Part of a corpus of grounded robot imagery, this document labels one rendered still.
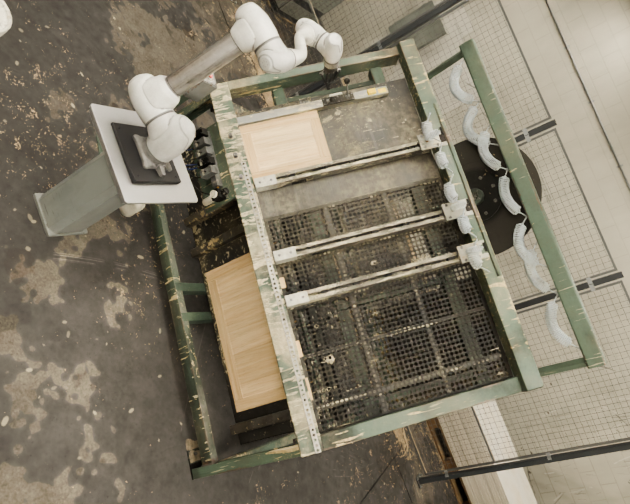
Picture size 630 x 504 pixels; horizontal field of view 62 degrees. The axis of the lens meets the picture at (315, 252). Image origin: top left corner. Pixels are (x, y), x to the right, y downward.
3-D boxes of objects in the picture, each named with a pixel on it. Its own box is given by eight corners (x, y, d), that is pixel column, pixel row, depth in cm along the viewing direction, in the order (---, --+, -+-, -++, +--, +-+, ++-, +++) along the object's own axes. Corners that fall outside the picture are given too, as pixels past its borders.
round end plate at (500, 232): (400, 167, 368) (512, 113, 331) (404, 169, 373) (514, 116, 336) (437, 274, 348) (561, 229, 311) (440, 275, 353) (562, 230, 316)
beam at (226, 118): (209, 95, 329) (207, 84, 318) (228, 91, 330) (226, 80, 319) (300, 456, 273) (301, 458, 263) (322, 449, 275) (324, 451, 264)
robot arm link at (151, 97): (139, 128, 244) (114, 86, 242) (155, 128, 260) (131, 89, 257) (277, 36, 226) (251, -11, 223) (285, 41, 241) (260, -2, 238)
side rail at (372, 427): (318, 433, 277) (319, 434, 266) (509, 377, 290) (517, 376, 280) (322, 449, 275) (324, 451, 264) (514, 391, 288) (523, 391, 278)
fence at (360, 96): (237, 121, 318) (236, 117, 314) (385, 89, 330) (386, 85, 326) (239, 128, 317) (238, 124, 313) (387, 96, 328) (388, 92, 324)
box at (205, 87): (177, 79, 305) (199, 63, 296) (192, 86, 315) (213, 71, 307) (181, 96, 302) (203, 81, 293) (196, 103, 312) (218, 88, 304)
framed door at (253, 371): (207, 273, 342) (205, 273, 340) (272, 242, 317) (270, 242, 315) (239, 411, 319) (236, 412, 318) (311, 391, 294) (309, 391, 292)
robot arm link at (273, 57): (302, 62, 239) (286, 35, 237) (280, 67, 225) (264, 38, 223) (282, 77, 247) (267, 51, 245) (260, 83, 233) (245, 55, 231)
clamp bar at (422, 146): (253, 180, 308) (250, 162, 285) (441, 137, 322) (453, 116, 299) (257, 196, 305) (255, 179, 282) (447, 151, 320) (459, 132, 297)
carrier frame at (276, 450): (125, 146, 358) (213, 86, 320) (251, 184, 475) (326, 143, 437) (192, 480, 303) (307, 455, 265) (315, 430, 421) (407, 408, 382)
